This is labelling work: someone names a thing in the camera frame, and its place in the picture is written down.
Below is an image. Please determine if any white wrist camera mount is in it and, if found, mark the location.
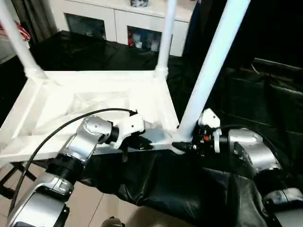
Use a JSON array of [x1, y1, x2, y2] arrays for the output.
[[197, 108, 223, 155], [110, 109, 145, 150]]

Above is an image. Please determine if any white cabinet with glass doors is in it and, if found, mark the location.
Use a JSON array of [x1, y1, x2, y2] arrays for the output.
[[62, 0, 193, 58]]

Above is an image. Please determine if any black left wrist camera cable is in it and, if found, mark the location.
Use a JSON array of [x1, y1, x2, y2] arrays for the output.
[[12, 108, 140, 215]]

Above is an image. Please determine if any black folding stand frame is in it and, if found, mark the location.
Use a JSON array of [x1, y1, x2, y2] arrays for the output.
[[0, 162, 37, 201]]

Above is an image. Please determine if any grey curtain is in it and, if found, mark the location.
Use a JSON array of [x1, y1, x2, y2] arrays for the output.
[[13, 0, 58, 44]]

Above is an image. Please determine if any red patterned cloth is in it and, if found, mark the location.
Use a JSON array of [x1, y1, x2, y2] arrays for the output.
[[0, 20, 32, 43]]

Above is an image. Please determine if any dark robot foot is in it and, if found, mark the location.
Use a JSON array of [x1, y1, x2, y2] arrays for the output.
[[102, 217, 125, 227]]

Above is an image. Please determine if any black glossy mat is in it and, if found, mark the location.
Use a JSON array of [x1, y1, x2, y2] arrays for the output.
[[0, 30, 303, 227]]

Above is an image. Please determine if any white plastic table top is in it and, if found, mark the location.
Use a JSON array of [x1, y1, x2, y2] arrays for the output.
[[0, 68, 190, 167]]

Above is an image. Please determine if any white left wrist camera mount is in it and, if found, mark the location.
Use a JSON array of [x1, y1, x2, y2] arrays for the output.
[[110, 109, 145, 150]]

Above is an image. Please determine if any dark blue hanging cloth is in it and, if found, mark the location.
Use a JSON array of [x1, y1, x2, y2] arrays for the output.
[[186, 0, 202, 58]]

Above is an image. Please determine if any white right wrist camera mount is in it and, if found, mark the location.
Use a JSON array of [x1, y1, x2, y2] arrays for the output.
[[197, 108, 223, 155]]

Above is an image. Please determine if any white plastic table leg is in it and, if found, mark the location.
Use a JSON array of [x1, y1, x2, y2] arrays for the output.
[[0, 0, 46, 80], [175, 0, 252, 144], [154, 0, 178, 78]]

